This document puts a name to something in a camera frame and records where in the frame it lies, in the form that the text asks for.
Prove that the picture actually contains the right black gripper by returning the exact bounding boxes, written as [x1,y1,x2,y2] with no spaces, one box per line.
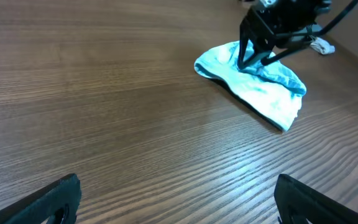
[237,0,331,70]

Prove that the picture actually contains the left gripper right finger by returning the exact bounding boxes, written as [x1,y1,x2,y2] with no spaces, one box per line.
[274,174,358,224]

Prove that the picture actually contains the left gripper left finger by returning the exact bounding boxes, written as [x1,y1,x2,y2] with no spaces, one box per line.
[0,174,81,224]

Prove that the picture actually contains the light blue striped baby pants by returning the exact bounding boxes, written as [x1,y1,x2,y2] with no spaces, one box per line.
[194,41,306,131]

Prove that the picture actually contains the white olive tan folded garment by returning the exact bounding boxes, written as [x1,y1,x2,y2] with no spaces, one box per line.
[310,37,336,55]

